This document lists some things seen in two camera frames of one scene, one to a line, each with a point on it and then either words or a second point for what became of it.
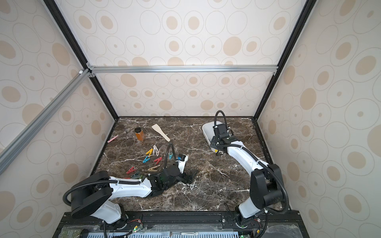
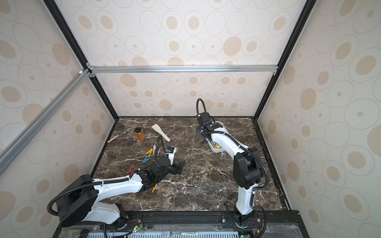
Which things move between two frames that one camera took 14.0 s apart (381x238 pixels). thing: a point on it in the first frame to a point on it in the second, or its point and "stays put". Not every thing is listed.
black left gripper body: (180, 177) to (171, 168)
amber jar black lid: (139, 133) stays put
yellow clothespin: (149, 151) stays put
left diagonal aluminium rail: (13, 150) stays put
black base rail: (179, 224) stays put
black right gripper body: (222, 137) to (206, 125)
